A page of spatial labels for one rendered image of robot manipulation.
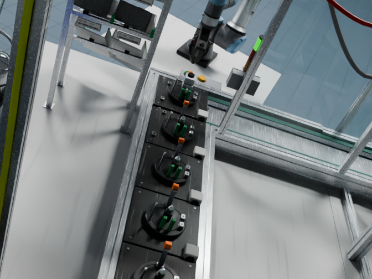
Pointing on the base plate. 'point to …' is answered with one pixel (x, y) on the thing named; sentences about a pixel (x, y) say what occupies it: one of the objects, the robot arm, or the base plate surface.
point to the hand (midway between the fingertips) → (192, 62)
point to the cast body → (188, 82)
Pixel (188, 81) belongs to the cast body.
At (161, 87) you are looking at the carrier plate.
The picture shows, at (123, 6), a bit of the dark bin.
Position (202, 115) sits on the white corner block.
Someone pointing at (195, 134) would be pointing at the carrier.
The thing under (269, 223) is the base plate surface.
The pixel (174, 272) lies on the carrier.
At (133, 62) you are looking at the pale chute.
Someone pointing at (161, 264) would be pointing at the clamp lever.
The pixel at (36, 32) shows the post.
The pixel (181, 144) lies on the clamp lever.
